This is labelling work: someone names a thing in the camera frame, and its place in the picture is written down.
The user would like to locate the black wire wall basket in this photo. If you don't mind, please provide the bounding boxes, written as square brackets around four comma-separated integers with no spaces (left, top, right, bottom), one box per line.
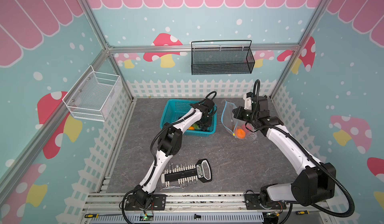
[191,40,256,75]

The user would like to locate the yellow handled screwdriver left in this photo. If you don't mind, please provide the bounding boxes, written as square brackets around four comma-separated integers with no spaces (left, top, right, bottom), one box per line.
[84,214,120,219]

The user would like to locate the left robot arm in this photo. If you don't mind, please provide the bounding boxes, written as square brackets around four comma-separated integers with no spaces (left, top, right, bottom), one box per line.
[120,99,215,213]

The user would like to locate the clear zip top bag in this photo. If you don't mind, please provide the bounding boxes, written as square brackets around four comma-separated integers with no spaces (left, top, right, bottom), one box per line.
[221,101,257,140]

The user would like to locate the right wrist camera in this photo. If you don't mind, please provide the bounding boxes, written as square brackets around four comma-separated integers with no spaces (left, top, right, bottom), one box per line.
[243,92,269,111]

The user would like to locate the teal plastic basket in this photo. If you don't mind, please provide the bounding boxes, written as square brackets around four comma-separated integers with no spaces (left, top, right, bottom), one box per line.
[160,99,217,137]

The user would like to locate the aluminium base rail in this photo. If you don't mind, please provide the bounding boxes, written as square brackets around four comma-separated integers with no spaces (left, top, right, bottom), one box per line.
[80,191,331,224]

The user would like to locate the orange toy tomato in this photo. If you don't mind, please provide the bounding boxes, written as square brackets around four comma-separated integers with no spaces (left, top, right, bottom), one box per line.
[235,128,247,139]

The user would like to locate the white wire wall basket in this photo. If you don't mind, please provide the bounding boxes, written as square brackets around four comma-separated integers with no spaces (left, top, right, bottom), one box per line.
[63,66,123,122]

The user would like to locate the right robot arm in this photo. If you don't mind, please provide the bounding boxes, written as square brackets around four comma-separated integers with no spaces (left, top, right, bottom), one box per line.
[233,106,355,218]

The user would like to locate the yellow handled screwdriver right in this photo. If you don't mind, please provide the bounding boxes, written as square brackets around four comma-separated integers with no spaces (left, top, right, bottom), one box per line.
[296,211,309,215]

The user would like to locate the yellow handled screwdriver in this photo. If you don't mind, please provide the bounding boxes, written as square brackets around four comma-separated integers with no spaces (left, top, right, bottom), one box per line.
[84,214,120,219]
[296,211,309,215]

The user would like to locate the black screwdriver bit set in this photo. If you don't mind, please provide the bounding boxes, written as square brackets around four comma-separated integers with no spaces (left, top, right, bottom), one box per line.
[161,159,213,188]

